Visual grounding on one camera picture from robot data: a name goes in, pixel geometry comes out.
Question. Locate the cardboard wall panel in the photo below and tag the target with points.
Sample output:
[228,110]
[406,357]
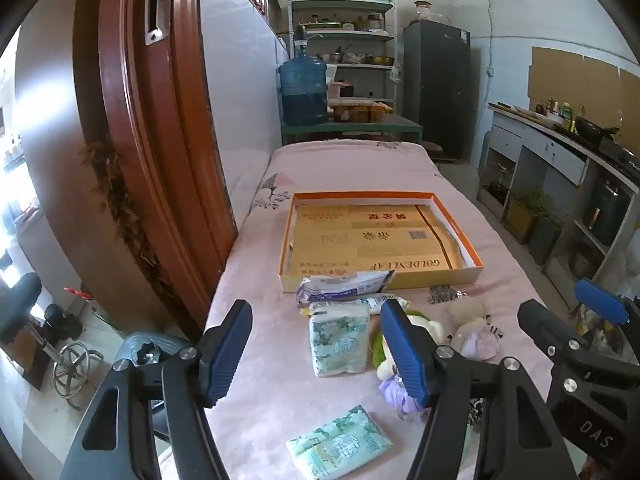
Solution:
[555,75]
[602,82]
[631,95]

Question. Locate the gas stove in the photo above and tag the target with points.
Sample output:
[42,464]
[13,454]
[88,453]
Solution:
[620,157]

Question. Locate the metal shelf rack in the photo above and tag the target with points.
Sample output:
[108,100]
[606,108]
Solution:
[345,35]

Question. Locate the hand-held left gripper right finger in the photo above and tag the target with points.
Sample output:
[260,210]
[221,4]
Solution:
[405,355]

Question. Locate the row of food jars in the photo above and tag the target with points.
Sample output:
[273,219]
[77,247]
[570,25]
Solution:
[360,110]

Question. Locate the metal strike plate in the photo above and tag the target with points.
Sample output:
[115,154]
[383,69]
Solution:
[155,10]

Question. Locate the plush doll purple dress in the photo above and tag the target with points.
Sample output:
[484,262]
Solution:
[387,369]

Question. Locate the brown wooden door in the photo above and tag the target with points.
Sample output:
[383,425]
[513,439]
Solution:
[150,135]

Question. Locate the black wok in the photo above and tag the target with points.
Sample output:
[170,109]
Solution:
[595,130]

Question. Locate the green table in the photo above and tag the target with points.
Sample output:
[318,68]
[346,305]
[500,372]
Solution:
[350,127]

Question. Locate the white bedding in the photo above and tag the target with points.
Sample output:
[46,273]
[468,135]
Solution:
[245,180]

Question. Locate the blue water jug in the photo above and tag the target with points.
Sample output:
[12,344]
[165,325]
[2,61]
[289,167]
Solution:
[302,90]

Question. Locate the dark planter box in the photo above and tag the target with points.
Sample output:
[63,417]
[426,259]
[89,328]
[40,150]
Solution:
[545,240]

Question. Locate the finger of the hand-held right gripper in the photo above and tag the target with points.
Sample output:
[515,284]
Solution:
[600,302]
[545,330]

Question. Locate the grey gas cylinder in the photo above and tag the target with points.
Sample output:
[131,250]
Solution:
[484,160]

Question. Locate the large black pot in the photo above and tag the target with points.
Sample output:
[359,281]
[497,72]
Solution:
[605,210]

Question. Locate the black dumbbell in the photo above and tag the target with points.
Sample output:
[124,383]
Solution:
[62,321]

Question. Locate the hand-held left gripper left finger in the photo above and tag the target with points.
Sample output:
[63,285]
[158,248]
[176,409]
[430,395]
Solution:
[227,355]

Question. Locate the orange cardboard box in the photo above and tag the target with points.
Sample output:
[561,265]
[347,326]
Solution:
[380,240]

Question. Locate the yellow planter box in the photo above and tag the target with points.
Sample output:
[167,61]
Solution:
[522,220]

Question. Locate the thick green floral tissue pack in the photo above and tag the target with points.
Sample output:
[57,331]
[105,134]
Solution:
[337,342]

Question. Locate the grey kitchen counter cabinet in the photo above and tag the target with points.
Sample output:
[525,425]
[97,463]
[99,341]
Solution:
[550,160]

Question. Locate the plush toy pink dress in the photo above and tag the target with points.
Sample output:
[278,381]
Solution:
[475,342]

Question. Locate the group of condiment bottles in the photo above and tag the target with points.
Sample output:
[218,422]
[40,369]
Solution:
[562,112]

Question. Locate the glass jar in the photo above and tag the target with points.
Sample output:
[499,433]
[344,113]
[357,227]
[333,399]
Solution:
[425,12]

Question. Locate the purple white wipes packet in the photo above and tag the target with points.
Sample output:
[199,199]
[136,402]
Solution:
[340,287]

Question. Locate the dark refrigerator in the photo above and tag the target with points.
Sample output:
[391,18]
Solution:
[437,90]

